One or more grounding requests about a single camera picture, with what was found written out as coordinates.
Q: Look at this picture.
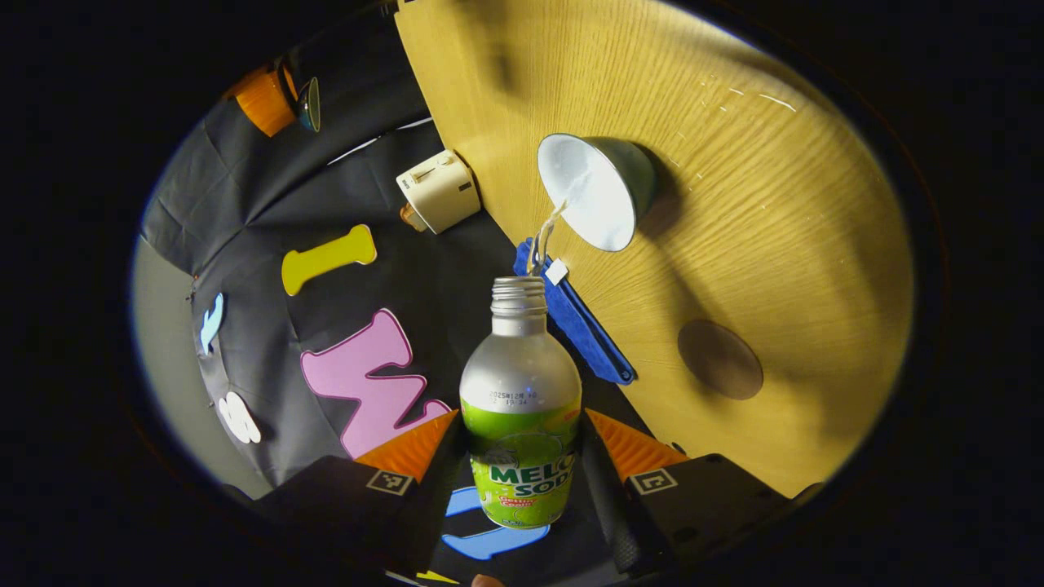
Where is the teal teacup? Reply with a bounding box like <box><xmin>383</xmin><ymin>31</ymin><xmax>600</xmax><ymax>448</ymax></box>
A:
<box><xmin>536</xmin><ymin>133</ymin><xmax>658</xmax><ymax>253</ymax></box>

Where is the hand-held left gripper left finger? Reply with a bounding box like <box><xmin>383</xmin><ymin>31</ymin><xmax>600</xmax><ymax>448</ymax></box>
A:
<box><xmin>245</xmin><ymin>408</ymin><xmax>467</xmax><ymax>587</ymax></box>

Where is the black backdrop cloth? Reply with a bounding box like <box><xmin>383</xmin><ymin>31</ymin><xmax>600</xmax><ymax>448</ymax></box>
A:
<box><xmin>139</xmin><ymin>8</ymin><xmax>653</xmax><ymax>587</ymax></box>

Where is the round brown coaster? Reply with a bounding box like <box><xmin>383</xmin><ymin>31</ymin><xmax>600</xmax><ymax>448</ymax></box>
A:
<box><xmin>677</xmin><ymin>318</ymin><xmax>765</xmax><ymax>401</ymax></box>

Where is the green melon soda water bottle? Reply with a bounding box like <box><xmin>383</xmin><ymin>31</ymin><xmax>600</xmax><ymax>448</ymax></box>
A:
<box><xmin>460</xmin><ymin>276</ymin><xmax>583</xmax><ymax>530</ymax></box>

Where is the blue folded towel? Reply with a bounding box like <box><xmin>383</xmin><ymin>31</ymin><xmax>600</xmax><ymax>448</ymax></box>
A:
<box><xmin>513</xmin><ymin>236</ymin><xmax>638</xmax><ymax>386</ymax></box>

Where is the white cable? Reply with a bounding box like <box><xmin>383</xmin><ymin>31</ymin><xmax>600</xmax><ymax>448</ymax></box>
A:
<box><xmin>326</xmin><ymin>117</ymin><xmax>433</xmax><ymax>166</ymax></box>

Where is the white toaster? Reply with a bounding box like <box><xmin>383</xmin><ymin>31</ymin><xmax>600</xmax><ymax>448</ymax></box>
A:
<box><xmin>396</xmin><ymin>148</ymin><xmax>483</xmax><ymax>236</ymax></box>

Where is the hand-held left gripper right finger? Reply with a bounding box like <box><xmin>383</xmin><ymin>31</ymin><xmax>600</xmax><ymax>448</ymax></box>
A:
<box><xmin>577</xmin><ymin>408</ymin><xmax>804</xmax><ymax>573</ymax></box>

